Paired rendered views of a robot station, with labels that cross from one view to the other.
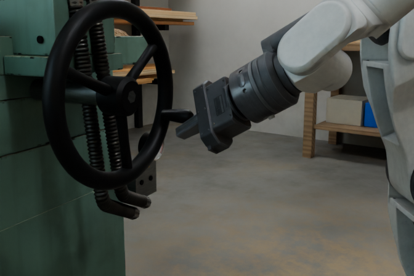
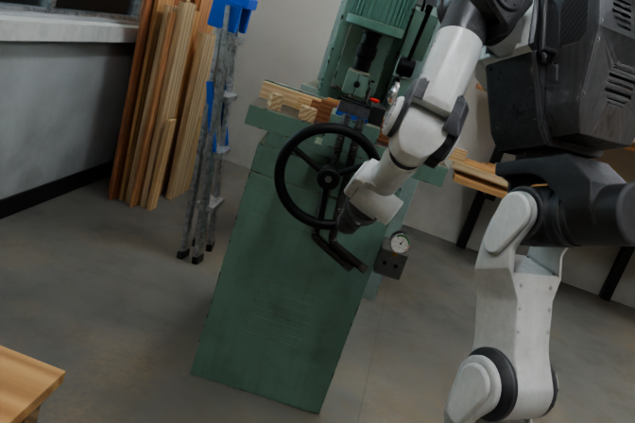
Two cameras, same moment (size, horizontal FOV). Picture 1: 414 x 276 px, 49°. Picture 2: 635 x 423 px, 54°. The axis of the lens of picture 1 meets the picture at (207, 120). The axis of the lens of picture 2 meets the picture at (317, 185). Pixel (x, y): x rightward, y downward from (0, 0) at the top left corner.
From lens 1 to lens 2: 1.30 m
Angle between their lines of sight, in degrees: 59
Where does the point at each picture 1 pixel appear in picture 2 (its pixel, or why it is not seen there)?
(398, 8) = (377, 178)
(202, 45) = not seen: outside the picture
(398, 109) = (480, 292)
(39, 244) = (296, 245)
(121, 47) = not seen: hidden behind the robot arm
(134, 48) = (429, 171)
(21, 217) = (292, 223)
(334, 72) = (368, 207)
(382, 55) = (543, 260)
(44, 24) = not seen: hidden behind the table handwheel
